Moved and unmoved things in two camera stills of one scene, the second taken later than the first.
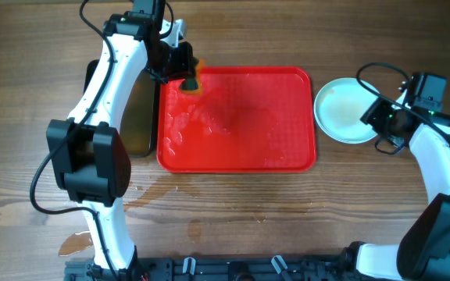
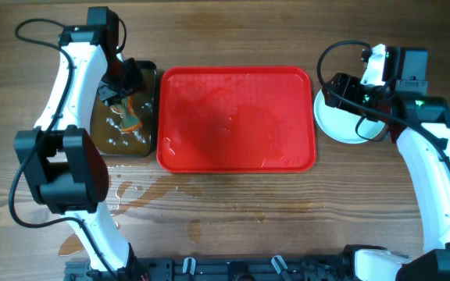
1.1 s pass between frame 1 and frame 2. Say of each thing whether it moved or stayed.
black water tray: stayed
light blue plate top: stayed
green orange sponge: moved
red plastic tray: stayed
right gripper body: moved
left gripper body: moved
